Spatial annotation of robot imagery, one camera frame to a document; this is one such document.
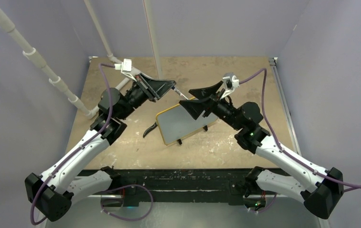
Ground white marker pen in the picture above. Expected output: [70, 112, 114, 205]
[172, 86, 188, 100]

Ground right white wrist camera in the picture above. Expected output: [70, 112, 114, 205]
[221, 72, 240, 99]

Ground white pvc pipe frame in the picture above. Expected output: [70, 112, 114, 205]
[0, 0, 166, 120]

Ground yellow framed whiteboard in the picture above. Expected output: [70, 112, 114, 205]
[156, 104, 218, 145]

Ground right aluminium side rail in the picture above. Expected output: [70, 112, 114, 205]
[268, 57, 302, 155]

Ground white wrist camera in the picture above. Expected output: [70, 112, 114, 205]
[221, 72, 240, 99]
[114, 59, 141, 82]

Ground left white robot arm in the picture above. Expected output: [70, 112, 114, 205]
[25, 73, 176, 225]

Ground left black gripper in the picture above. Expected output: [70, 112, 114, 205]
[117, 73, 175, 120]

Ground black handled pliers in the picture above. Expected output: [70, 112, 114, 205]
[143, 122, 157, 138]

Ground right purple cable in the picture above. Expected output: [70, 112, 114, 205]
[238, 67, 361, 190]

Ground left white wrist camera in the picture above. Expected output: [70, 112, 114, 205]
[114, 59, 141, 82]

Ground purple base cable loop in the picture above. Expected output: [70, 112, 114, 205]
[100, 182, 155, 221]

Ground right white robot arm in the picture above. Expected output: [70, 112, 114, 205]
[179, 82, 344, 219]

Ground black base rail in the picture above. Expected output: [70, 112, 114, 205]
[100, 167, 263, 207]

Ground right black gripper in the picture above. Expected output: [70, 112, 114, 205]
[180, 81, 243, 131]

